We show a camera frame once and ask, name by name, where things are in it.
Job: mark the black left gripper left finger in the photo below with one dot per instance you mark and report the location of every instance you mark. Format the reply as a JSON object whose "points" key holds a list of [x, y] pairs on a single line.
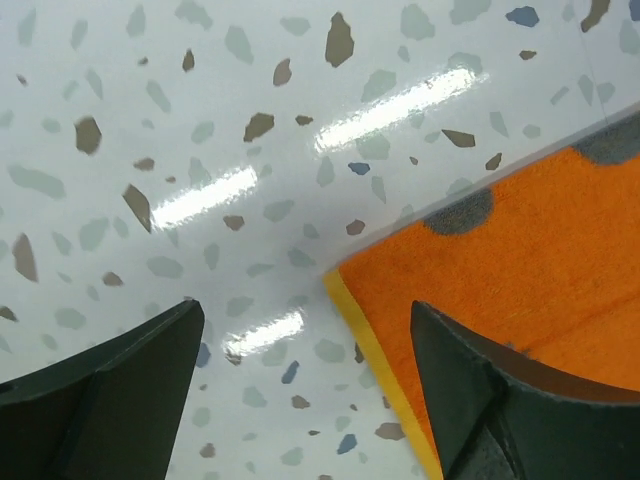
{"points": [[110, 412]]}

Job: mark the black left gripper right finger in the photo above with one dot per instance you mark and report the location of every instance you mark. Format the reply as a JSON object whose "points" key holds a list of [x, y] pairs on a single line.
{"points": [[496, 414]]}

